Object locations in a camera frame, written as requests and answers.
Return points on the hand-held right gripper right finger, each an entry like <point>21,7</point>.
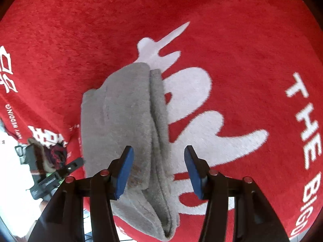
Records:
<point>193,174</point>

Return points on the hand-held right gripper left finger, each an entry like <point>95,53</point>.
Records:
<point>124,174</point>

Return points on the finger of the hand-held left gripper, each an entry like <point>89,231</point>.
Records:
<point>73,165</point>

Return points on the grey towel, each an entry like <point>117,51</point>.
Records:
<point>113,118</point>

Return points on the dark red patterned cloth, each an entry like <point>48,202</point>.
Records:
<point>56,157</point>

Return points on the red printed blanket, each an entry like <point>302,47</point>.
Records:
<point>239,42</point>

